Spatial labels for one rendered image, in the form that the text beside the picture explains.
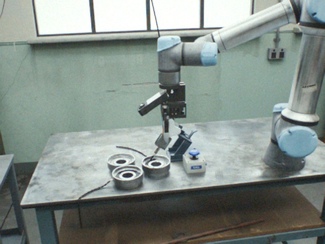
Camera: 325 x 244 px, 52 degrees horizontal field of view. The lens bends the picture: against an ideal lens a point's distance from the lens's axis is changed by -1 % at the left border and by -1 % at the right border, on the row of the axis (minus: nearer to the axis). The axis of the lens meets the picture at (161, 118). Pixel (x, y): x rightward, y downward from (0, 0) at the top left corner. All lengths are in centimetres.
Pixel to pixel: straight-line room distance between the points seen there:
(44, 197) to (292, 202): 103
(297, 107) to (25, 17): 217
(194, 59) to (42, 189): 67
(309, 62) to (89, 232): 99
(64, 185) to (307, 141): 82
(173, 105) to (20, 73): 189
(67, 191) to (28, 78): 176
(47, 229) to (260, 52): 229
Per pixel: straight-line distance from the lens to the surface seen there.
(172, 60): 107
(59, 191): 119
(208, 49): 106
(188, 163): 121
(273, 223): 145
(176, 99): 113
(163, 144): 118
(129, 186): 113
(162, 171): 120
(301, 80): 109
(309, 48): 107
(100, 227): 141
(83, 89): 279
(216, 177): 121
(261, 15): 118
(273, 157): 130
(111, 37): 261
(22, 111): 292
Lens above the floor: 140
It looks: 20 degrees down
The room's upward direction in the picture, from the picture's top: 2 degrees counter-clockwise
